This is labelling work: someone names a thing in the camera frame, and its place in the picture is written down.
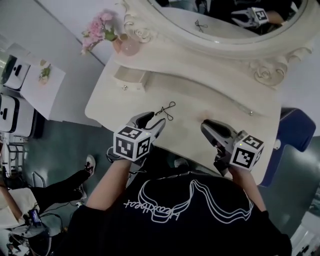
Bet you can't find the person's left shoe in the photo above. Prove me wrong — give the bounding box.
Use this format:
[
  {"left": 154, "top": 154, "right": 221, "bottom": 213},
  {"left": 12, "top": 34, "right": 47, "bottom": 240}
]
[{"left": 174, "top": 157, "right": 189, "bottom": 169}]

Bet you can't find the white small drawer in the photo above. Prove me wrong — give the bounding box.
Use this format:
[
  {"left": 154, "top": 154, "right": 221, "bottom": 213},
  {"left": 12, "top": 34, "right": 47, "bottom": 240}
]
[
  {"left": 224, "top": 94, "right": 281, "bottom": 119},
  {"left": 113, "top": 66, "right": 151, "bottom": 93}
]

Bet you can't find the pink round glass bottle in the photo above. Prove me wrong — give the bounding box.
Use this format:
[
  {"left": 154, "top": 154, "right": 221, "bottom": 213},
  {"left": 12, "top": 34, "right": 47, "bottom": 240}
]
[{"left": 121, "top": 41, "right": 141, "bottom": 57}]

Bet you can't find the person's black printed t-shirt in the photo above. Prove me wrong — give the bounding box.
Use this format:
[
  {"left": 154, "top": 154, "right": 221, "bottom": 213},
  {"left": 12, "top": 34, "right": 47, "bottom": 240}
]
[{"left": 62, "top": 171, "right": 293, "bottom": 256}]

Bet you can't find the person's left forearm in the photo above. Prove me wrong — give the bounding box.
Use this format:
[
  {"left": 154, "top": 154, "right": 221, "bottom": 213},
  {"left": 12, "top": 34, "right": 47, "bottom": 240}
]
[{"left": 86, "top": 158, "right": 133, "bottom": 211}]

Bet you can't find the dark blue chair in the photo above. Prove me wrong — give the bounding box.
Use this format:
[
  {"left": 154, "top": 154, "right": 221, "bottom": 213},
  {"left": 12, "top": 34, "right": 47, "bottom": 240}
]
[{"left": 259, "top": 107, "right": 316, "bottom": 188}]

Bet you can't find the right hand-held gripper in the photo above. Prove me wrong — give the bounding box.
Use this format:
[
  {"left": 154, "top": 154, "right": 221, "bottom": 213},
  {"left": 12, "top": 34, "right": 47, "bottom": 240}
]
[{"left": 200, "top": 119, "right": 265, "bottom": 177}]

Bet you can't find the tan flower vase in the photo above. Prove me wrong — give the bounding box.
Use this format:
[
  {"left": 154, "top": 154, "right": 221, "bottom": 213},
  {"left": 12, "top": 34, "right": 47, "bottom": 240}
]
[{"left": 112, "top": 34, "right": 126, "bottom": 54}]

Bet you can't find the white ornate oval mirror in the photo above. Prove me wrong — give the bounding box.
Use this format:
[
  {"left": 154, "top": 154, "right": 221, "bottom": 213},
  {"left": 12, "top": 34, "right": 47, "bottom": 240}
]
[{"left": 122, "top": 0, "right": 315, "bottom": 91}]

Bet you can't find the person's right forearm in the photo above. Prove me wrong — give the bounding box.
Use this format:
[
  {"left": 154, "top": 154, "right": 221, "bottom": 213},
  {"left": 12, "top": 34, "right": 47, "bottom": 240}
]
[{"left": 228, "top": 166, "right": 267, "bottom": 213}]

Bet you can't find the black eyelash curler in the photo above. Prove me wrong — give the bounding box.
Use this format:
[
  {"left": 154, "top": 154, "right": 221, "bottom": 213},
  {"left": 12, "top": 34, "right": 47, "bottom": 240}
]
[{"left": 154, "top": 101, "right": 177, "bottom": 123}]

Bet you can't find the small flower decoration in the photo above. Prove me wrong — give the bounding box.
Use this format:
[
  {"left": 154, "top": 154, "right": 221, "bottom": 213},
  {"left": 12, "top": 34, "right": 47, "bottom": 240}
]
[{"left": 38, "top": 59, "right": 53, "bottom": 86}]

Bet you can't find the white box-shaped appliance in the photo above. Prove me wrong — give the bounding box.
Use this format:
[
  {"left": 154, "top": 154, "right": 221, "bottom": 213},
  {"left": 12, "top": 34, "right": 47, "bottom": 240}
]
[
  {"left": 0, "top": 93, "right": 21, "bottom": 134},
  {"left": 1, "top": 55, "right": 31, "bottom": 91}
]

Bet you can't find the closed white small drawer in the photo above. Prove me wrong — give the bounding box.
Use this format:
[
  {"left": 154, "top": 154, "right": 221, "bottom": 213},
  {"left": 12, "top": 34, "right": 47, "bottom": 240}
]
[{"left": 224, "top": 94, "right": 281, "bottom": 119}]

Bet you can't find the cream vanity dressing table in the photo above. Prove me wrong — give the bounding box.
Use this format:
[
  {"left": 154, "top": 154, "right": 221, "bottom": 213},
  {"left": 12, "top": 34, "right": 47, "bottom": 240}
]
[{"left": 84, "top": 49, "right": 284, "bottom": 186}]

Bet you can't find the pink flower bouquet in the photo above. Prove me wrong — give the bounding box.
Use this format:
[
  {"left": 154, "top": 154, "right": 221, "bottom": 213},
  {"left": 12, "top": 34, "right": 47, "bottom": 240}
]
[{"left": 80, "top": 9, "right": 118, "bottom": 56}]

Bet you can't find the white cabinet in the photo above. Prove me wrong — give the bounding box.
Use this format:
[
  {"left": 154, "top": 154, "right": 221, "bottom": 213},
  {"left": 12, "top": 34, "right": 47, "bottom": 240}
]
[{"left": 21, "top": 58, "right": 67, "bottom": 121}]

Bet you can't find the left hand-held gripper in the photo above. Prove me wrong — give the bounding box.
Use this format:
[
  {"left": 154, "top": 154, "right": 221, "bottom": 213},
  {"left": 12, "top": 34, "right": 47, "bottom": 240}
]
[{"left": 106, "top": 111, "right": 167, "bottom": 176}]

